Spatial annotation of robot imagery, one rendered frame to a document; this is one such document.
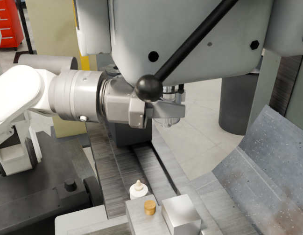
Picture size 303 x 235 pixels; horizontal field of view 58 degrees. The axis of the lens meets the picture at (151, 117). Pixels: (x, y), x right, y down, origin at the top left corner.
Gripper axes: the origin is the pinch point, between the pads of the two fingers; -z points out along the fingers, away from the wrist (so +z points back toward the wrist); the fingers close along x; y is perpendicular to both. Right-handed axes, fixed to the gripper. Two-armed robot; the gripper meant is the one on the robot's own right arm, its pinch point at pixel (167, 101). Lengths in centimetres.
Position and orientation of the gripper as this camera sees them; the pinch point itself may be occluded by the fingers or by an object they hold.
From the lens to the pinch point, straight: 45.8
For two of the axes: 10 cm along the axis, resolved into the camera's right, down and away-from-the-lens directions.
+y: -0.1, 8.5, 5.3
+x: 1.1, -5.3, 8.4
